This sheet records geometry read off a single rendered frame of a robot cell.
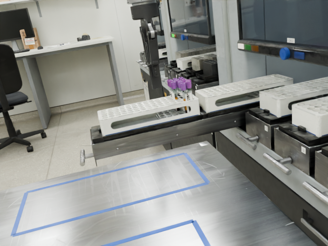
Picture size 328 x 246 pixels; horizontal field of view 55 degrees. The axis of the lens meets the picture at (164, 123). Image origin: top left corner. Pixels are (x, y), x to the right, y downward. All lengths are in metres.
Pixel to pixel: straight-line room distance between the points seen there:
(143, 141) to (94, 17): 3.59
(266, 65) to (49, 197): 0.83
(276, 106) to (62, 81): 3.82
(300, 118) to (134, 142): 0.44
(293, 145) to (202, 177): 0.27
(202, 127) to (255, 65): 0.32
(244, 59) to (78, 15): 3.47
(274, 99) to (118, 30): 3.68
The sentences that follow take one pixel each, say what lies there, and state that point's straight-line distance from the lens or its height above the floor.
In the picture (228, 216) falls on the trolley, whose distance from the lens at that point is 0.51.
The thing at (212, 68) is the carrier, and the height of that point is 0.86.
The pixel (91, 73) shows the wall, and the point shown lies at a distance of 4.46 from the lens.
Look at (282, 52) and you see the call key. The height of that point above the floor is 0.98.
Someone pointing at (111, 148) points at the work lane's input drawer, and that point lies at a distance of 0.90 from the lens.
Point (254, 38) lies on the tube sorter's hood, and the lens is 1.01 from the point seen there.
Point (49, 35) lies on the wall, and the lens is 4.43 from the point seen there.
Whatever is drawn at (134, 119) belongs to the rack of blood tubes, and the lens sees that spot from 1.01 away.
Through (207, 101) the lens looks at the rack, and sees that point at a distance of 0.95.
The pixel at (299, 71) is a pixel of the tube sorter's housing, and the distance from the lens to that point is 1.24.
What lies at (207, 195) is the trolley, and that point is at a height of 0.82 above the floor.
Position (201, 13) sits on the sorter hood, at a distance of 1.40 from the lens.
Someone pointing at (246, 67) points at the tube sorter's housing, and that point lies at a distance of 1.13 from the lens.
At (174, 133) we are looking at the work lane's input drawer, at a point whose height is 0.78.
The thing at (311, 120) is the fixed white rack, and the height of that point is 0.85.
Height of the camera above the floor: 1.13
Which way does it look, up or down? 20 degrees down
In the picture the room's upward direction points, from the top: 9 degrees counter-clockwise
